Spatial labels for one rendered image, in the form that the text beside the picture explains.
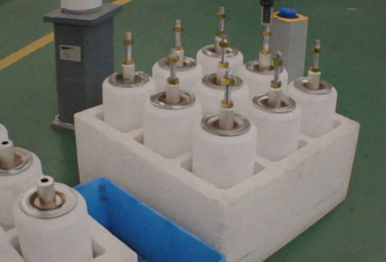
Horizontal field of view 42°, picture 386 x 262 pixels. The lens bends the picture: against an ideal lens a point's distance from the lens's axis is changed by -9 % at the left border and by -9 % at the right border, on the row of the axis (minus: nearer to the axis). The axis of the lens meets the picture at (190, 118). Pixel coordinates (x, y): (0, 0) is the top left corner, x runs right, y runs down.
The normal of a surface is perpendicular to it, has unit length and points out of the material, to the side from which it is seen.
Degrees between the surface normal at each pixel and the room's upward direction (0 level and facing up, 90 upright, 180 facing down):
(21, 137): 0
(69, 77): 90
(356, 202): 0
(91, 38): 90
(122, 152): 90
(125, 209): 88
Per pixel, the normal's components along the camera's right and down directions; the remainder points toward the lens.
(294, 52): 0.69, 0.33
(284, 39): -0.73, 0.29
